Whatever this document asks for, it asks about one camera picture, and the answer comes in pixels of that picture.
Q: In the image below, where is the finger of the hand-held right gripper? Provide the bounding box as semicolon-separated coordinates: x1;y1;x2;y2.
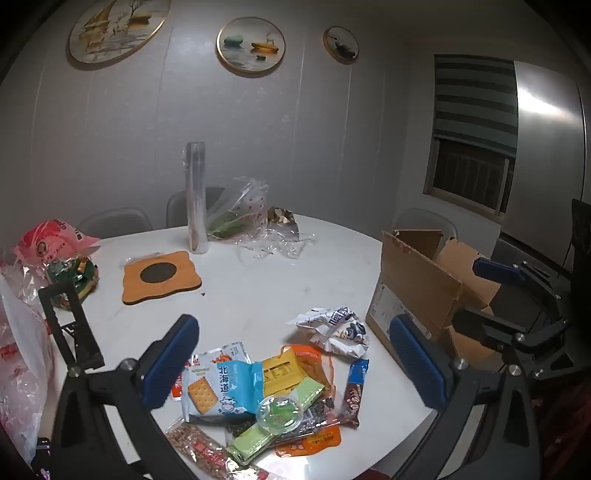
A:
451;308;568;356
472;257;561;319

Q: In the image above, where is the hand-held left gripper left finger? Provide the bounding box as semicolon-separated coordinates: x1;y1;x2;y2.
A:
48;315;204;480

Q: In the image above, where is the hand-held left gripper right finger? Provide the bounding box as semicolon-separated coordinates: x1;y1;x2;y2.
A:
389;315;541;480

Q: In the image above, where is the cardboard box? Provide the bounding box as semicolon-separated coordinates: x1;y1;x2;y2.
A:
366;229;504;370

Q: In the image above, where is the red nut bar packet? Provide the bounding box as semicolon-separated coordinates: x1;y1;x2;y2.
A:
165;418;282;480

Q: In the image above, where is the orange chicken foot packet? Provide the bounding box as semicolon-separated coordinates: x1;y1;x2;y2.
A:
276;344;342;459

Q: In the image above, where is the small red snack packet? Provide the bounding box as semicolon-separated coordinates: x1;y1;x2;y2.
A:
171;364;192;400

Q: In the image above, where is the blue cracker packet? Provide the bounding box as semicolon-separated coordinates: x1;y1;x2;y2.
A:
181;342;264;423

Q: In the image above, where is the brown chocolate bar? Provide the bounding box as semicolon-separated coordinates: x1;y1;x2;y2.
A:
342;359;371;428

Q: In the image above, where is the orange wooden coaster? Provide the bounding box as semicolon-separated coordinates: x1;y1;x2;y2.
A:
122;250;204;305

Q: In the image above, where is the black stand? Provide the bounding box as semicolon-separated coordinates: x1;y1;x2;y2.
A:
38;281;105;370

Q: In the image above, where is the black office chair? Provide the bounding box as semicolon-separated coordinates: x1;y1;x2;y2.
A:
561;198;591;296

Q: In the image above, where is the grey chair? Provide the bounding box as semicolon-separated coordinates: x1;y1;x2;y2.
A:
392;208;458;241
166;187;227;228
76;208;153;238

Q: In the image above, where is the white snack packet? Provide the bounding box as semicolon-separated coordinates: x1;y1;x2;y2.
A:
286;305;371;358

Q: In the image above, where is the window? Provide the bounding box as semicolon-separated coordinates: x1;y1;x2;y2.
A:
424;136;515;215

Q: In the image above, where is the yellow snack packet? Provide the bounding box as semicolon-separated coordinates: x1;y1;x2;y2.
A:
261;348;309;398

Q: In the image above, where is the light green snack packet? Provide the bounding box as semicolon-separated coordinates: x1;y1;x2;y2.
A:
227;378;326;464

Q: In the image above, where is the steel refrigerator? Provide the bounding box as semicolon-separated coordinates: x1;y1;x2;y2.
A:
499;60;587;278

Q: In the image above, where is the clear jelly cup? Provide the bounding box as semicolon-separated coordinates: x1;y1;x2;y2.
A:
255;394;305;435

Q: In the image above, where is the green snack bag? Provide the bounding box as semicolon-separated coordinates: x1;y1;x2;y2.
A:
46;257;100;309

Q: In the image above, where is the white red plastic bag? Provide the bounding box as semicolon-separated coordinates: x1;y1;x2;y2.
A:
0;261;56;467

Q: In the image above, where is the crumpled clear plastic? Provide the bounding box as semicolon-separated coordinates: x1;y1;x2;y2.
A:
238;228;317;261

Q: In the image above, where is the clear bag of greens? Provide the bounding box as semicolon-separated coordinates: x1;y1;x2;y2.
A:
206;178;269;241

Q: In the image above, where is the clear plastic film roll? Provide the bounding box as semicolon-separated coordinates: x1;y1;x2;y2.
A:
185;141;209;254

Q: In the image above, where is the pink plastic bag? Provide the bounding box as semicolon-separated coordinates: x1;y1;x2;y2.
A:
13;219;101;264

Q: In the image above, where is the striped window blind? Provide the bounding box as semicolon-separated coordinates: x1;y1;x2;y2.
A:
433;54;518;158

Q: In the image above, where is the gold foil wrapper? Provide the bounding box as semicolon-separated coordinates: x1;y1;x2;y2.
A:
267;207;301;241

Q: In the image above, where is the small round wall picture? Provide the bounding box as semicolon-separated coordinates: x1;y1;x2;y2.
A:
322;26;360;64

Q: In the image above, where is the medium round wall picture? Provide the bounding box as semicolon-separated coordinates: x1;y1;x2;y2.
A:
217;17;286;75

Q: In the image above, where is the large round wall picture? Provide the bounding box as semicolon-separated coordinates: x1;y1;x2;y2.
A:
68;0;171;70

